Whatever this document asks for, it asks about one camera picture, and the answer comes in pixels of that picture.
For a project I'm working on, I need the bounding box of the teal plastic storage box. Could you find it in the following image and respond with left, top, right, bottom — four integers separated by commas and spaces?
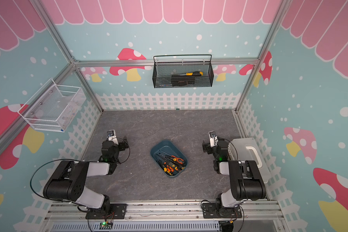
150, 140, 188, 178

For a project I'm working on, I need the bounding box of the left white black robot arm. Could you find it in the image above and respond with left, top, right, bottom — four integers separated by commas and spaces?
30, 130, 130, 220

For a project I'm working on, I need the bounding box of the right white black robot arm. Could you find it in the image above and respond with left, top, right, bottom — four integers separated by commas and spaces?
200, 138, 270, 219

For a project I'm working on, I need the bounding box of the yellow black screwdriver in basket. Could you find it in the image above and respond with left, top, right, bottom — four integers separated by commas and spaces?
172, 71, 204, 77

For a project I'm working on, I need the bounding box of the green lit circuit board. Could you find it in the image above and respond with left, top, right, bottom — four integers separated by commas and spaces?
99, 221, 113, 230

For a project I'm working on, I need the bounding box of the black tool in basket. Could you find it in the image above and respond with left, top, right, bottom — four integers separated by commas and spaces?
171, 76, 195, 87

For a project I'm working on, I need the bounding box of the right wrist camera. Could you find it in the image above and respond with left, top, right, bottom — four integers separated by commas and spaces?
209, 131, 218, 148

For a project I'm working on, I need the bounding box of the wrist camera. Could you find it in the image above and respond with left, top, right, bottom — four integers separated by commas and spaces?
209, 131, 218, 148
107, 130, 118, 144

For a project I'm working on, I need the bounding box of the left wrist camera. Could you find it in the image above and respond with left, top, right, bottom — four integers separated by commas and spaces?
107, 130, 118, 144

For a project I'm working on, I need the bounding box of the white plastic toolbox with handle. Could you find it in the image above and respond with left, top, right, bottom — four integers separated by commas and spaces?
228, 138, 271, 184

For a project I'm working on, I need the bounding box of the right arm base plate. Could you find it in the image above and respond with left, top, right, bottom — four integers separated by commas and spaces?
201, 202, 242, 219

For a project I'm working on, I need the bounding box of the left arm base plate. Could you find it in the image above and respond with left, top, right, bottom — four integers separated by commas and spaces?
85, 204, 128, 220

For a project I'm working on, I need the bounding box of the white wire mesh basket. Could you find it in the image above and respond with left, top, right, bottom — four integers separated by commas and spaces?
17, 79, 87, 132

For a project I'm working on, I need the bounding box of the grey slotted cable duct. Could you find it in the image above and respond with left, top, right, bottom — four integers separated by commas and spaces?
48, 221, 220, 232

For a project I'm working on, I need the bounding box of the black wire mesh basket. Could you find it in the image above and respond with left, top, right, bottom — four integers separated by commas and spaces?
152, 54, 214, 89

